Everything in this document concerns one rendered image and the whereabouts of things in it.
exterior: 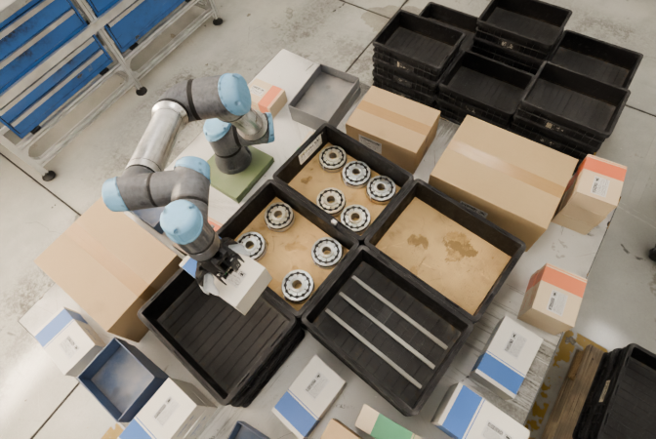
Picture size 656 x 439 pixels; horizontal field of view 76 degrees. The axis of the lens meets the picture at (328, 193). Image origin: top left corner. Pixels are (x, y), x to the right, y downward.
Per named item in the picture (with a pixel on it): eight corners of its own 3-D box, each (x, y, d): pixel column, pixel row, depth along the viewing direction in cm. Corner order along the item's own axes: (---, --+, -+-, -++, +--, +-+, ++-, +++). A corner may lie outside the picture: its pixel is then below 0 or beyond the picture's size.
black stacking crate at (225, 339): (152, 322, 137) (136, 314, 127) (218, 254, 147) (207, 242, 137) (236, 409, 123) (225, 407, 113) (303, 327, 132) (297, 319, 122)
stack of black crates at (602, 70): (523, 106, 247) (544, 63, 218) (543, 74, 258) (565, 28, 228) (594, 135, 234) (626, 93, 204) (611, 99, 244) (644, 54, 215)
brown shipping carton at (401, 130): (347, 147, 177) (345, 123, 163) (372, 110, 185) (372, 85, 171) (412, 176, 168) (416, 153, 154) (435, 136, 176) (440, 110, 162)
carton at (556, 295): (563, 332, 128) (574, 327, 121) (523, 313, 132) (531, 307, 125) (577, 286, 134) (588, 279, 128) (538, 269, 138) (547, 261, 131)
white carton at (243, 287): (191, 275, 118) (178, 264, 110) (219, 242, 122) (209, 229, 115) (244, 315, 111) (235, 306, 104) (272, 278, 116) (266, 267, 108)
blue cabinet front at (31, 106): (20, 138, 247) (-66, 67, 198) (112, 60, 273) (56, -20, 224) (23, 139, 246) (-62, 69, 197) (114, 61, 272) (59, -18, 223)
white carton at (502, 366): (505, 400, 127) (513, 398, 119) (469, 375, 131) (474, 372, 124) (533, 343, 134) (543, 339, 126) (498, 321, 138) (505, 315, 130)
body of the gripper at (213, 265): (225, 287, 101) (209, 271, 90) (200, 268, 104) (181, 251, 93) (246, 261, 103) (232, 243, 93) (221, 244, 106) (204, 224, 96)
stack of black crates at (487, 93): (430, 125, 247) (437, 84, 217) (453, 92, 258) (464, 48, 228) (494, 154, 233) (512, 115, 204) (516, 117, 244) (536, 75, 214)
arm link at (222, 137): (213, 135, 171) (200, 111, 160) (245, 131, 170) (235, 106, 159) (211, 158, 165) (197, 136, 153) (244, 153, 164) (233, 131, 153)
